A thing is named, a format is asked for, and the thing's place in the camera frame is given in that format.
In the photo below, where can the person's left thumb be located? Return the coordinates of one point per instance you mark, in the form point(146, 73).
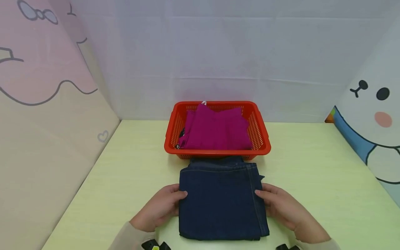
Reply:
point(178, 196)

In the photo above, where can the person's right thumb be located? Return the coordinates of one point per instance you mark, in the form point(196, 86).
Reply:
point(262, 196)

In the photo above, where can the person's left forearm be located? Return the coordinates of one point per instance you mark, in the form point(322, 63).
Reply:
point(132, 238)

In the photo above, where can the person's right forearm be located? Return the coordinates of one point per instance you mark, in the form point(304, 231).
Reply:
point(315, 244)

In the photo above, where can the person's left index finger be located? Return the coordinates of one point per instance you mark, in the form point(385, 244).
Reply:
point(172, 187)

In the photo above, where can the folded magenta garment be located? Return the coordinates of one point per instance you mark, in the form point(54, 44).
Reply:
point(215, 130)

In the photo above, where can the person's left hand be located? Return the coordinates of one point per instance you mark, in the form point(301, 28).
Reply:
point(157, 210)

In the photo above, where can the dark blue jeans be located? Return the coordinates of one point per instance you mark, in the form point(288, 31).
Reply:
point(220, 201)

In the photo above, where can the person's right hand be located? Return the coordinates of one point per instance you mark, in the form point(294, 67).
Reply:
point(289, 210)

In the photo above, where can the red plastic basket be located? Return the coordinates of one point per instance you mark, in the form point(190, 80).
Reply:
point(170, 136)

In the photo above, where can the person's right index finger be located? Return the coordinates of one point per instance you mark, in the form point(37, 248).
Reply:
point(269, 186)

